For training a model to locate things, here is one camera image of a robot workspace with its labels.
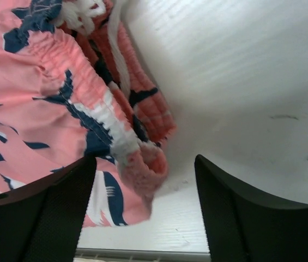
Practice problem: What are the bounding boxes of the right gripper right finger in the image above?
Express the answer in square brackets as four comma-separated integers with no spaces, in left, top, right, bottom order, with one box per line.
[194,155,308,261]

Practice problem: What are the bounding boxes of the aluminium frame rail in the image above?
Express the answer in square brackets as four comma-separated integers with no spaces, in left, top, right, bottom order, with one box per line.
[75,248,211,262]

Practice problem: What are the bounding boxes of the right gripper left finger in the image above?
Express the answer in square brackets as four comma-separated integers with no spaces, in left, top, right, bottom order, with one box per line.
[0,155,98,262]

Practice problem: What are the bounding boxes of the pink shark print shorts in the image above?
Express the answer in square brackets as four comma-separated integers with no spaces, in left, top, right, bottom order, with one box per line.
[0,1,176,227]

